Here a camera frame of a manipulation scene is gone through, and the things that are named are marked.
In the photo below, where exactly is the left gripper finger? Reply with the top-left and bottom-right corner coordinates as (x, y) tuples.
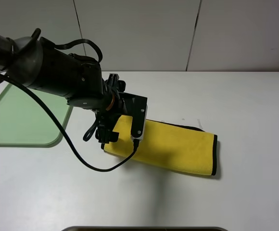
(98, 129), (119, 143)

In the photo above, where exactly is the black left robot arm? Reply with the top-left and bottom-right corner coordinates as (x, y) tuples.
(0, 29), (126, 143)

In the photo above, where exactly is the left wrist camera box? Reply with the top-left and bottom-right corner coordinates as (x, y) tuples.
(120, 93), (148, 141)

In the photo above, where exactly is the green plastic tray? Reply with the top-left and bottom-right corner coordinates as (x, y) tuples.
(0, 84), (63, 148)

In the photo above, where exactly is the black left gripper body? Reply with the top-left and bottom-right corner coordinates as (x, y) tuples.
(96, 73), (126, 139)

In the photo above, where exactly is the black left camera cable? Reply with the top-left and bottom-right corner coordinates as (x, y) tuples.
(0, 38), (140, 172)

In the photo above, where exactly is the yellow towel with black trim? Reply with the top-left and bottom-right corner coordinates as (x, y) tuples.
(101, 115), (218, 178)

